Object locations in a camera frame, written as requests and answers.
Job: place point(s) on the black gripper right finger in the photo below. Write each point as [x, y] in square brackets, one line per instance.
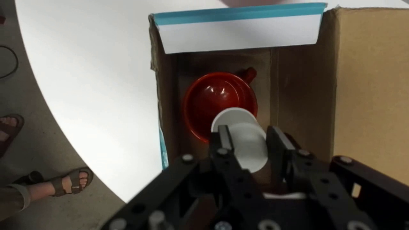
[276, 144]

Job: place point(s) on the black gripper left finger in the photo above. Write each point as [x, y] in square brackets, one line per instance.
[224, 138]

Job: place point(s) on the white plastic bottle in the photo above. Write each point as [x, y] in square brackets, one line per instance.
[247, 140]

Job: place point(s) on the blue printed cardboard box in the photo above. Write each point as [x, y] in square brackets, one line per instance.
[365, 84]

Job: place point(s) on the red bowl in box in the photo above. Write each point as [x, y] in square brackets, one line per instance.
[212, 96]

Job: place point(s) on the person in khaki trousers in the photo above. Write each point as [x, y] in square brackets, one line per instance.
[70, 183]

